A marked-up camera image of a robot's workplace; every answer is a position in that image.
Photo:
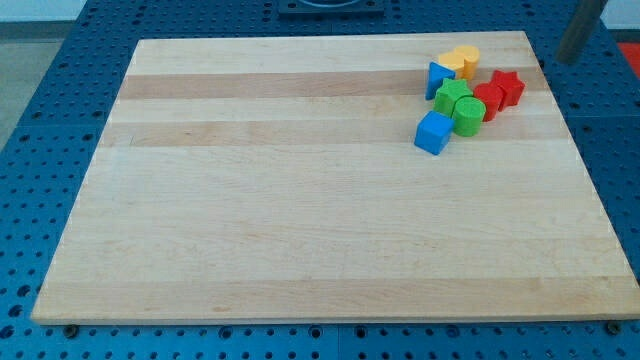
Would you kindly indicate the red cylinder block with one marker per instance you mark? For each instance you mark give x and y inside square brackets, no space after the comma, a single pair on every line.
[491,95]

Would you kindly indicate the blue triangle block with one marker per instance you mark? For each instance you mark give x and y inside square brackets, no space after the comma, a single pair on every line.
[436,76]

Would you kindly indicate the blue cube block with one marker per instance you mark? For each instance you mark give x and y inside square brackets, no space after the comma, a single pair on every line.
[433,132]

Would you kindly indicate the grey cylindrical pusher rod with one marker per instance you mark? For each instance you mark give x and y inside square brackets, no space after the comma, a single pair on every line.
[579,29]

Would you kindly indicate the large wooden board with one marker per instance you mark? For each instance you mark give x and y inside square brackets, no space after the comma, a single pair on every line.
[276,180]

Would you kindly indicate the black bolt front right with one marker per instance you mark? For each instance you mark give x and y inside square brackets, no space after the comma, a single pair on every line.
[613,328]

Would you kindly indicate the green star block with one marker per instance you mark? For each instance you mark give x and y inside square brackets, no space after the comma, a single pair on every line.
[449,93]

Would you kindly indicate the yellow pentagon block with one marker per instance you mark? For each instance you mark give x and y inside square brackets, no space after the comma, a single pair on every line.
[453,61]

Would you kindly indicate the black bolt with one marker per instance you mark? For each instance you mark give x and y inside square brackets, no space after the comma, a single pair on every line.
[613,328]
[70,331]

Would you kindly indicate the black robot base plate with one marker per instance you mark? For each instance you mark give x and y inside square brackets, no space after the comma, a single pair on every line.
[330,7]

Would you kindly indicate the red star block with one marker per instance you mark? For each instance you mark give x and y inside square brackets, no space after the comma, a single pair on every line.
[511,85]

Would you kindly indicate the yellow heart block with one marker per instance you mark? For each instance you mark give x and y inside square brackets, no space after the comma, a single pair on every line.
[471,55]

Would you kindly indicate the black bolt front left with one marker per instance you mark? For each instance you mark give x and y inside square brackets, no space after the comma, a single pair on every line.
[70,331]

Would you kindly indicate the green cylinder block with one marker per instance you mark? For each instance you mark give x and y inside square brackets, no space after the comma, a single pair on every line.
[468,114]

